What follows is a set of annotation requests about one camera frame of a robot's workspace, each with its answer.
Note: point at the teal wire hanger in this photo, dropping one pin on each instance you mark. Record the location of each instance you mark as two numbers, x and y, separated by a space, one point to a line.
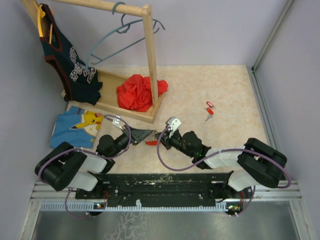
132 29

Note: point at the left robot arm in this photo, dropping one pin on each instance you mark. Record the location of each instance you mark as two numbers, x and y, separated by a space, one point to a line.
70 167

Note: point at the aluminium frame rail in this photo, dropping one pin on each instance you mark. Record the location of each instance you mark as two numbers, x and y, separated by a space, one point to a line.
276 87

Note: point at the blue pikachu shirt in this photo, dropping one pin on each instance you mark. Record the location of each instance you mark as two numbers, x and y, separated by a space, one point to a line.
77 127

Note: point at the red tagged key far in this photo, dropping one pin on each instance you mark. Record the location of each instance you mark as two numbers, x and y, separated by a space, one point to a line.
210 104

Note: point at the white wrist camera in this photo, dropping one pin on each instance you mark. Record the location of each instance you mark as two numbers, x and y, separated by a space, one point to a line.
172 124
117 121

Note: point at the grey slotted cable duct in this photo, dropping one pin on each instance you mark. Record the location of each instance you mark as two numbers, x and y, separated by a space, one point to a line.
93 207

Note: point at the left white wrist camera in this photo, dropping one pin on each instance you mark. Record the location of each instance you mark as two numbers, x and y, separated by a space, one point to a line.
117 121

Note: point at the red crumpled shirt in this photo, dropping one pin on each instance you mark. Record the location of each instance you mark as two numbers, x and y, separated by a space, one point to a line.
135 94

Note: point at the red tagged key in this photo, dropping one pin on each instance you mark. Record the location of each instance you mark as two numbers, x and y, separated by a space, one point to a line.
210 113
210 104

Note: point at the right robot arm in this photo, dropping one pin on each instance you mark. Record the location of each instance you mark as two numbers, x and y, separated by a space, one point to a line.
254 163

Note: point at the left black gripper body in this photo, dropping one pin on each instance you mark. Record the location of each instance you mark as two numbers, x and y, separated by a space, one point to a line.
134 139

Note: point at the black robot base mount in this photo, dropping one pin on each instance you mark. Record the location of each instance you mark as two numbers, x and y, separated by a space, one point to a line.
161 190

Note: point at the navy basketball jersey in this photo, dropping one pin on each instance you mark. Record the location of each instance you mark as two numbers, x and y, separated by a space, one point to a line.
80 83

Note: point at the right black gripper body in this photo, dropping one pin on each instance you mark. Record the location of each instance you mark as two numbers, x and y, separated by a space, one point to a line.
169 142

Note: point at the red handled metal key organizer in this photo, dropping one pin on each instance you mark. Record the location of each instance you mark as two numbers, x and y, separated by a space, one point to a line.
152 142

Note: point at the red tagged key near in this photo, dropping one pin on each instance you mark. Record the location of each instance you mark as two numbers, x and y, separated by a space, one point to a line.
210 113

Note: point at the yellow plastic hanger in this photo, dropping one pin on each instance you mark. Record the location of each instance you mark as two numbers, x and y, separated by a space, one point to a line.
41 24

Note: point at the wooden clothes rack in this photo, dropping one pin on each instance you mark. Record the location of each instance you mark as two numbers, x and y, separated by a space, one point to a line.
84 22

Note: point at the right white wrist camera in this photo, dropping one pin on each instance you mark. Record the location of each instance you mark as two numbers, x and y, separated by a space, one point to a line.
172 124

